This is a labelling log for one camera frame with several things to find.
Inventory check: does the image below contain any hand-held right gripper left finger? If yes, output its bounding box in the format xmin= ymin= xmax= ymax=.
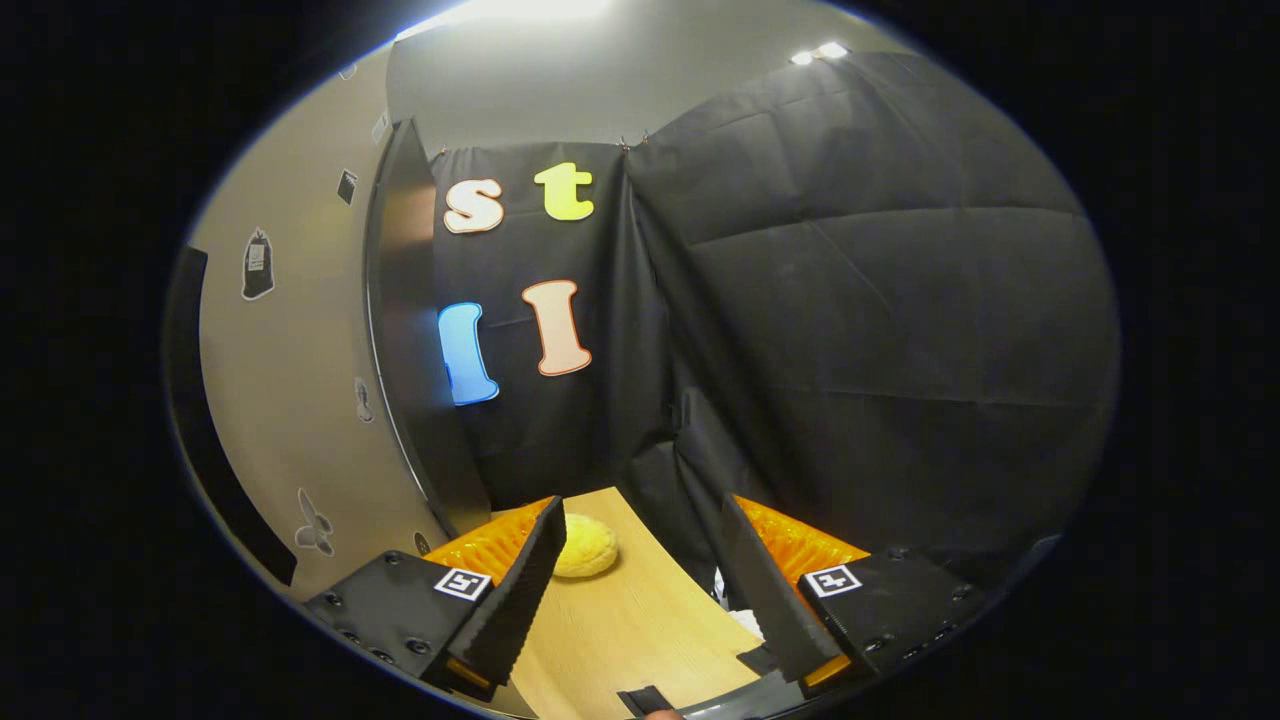
xmin=303 ymin=495 xmax=568 ymax=701

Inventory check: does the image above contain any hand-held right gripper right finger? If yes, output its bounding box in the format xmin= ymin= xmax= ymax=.
xmin=718 ymin=493 xmax=986 ymax=699

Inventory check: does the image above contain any grey cabinet door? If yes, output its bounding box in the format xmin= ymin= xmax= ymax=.
xmin=185 ymin=45 xmax=456 ymax=601

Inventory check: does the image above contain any dark grey cabinet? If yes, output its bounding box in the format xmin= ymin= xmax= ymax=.
xmin=363 ymin=117 xmax=493 ymax=538

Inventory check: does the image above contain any black cabinet door handle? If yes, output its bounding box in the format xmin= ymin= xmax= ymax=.
xmin=163 ymin=245 xmax=298 ymax=588

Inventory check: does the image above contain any yellow plush toy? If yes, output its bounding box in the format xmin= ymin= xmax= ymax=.
xmin=553 ymin=513 xmax=619 ymax=579

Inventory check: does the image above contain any black backdrop cloth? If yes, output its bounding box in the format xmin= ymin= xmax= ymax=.
xmin=430 ymin=52 xmax=1121 ymax=601

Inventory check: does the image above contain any large ceiling light panel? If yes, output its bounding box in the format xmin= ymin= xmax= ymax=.
xmin=395 ymin=0 xmax=613 ymax=41

